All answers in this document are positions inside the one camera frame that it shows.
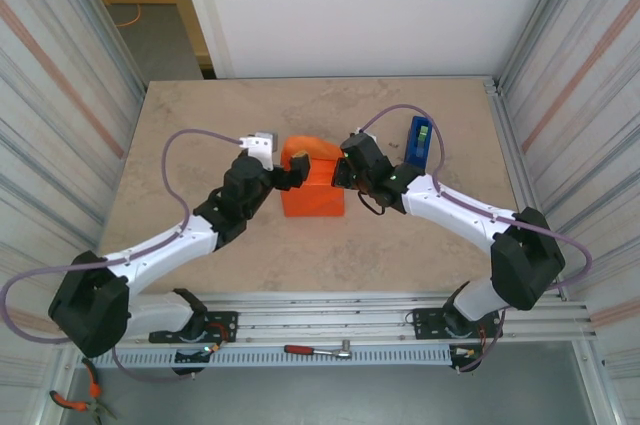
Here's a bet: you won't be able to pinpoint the slotted grey cable duct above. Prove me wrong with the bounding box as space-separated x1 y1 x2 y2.
74 347 454 369

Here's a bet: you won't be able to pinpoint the blue tape dispenser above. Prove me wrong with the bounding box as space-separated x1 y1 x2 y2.
402 115 435 170

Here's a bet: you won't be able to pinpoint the orange-handled pliers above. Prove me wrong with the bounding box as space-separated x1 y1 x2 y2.
48 357 119 421

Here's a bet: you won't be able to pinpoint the black connector bracket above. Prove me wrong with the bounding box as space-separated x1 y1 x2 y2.
448 343 485 375
172 343 221 377

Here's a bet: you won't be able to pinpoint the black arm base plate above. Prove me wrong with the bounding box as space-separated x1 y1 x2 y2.
413 305 501 341
148 310 239 345

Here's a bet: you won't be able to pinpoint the thin black camera cable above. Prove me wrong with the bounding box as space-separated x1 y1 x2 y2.
355 188 387 217

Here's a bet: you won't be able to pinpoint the aluminium mounting rail frame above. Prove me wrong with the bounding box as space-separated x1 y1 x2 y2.
54 289 599 351

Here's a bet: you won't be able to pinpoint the aluminium side rail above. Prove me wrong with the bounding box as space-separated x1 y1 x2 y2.
482 75 569 302

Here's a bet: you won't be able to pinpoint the red-handled ratchet wrench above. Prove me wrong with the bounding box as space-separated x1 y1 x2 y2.
283 339 353 359

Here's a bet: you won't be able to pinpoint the orange floor cable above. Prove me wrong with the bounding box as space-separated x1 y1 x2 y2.
115 3 144 29

